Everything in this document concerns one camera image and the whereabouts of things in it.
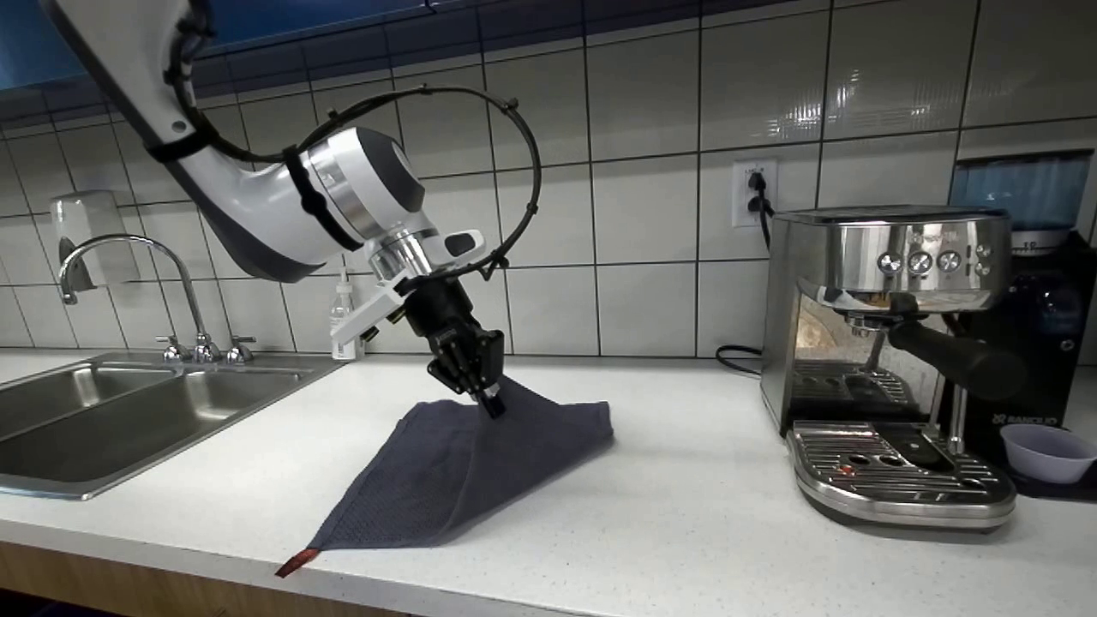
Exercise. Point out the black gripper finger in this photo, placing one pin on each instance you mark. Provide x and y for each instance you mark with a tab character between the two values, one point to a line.
494	401

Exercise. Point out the small purple cup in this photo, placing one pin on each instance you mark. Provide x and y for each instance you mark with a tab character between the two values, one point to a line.
1046	455

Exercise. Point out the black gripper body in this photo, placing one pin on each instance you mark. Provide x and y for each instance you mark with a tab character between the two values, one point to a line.
465	354

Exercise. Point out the white wall power outlet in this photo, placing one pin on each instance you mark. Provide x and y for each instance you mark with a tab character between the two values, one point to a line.
752	193

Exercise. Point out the stainless steel sink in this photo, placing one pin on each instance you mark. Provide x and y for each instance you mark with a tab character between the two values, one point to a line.
87	426

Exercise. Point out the chrome kitchen faucet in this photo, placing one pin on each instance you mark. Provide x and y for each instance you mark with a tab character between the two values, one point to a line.
152	297

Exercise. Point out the stainless steel espresso machine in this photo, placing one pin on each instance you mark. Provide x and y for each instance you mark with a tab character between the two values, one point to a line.
865	375

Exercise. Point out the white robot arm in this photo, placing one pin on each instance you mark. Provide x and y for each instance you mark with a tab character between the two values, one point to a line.
286	213

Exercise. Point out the black coffee grinder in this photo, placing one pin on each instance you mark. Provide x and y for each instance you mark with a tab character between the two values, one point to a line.
1046	298

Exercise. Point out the grey towel with red tag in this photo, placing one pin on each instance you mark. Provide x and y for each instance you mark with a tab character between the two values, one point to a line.
451	465

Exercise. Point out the clear soap pump bottle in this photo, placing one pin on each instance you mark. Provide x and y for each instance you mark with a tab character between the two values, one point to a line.
337	314

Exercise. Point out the clear wall soap dispenser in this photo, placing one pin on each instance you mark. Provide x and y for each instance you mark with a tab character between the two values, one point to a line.
93	216

